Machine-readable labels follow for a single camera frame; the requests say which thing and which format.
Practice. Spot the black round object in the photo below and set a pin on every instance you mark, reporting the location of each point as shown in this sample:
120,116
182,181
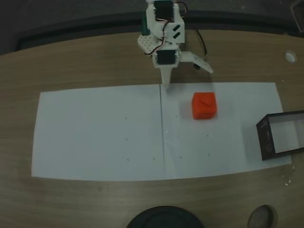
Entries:
164,217

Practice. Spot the orange cube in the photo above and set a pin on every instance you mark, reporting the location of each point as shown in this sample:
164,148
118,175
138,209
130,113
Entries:
204,105

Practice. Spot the green clamp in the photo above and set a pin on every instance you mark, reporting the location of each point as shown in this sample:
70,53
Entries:
144,26

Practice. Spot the white paper sheet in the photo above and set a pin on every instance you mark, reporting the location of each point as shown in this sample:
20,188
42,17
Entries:
213,147
95,133

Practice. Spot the brown box white inside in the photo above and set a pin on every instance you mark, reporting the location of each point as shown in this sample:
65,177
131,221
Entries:
267,140

